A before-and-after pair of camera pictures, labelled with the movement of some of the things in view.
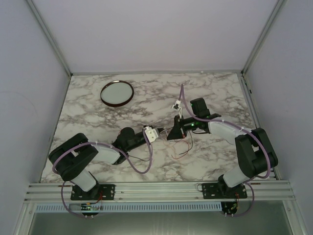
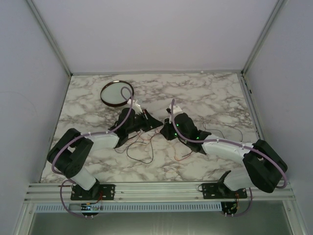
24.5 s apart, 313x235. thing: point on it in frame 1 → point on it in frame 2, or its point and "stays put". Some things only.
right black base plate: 220,191 stays put
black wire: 181,153 → 152,149
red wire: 188,149 → 158,131
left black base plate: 100,192 stays put
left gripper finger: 160,129 → 145,122
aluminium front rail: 279,192 stays put
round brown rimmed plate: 116,93 stays put
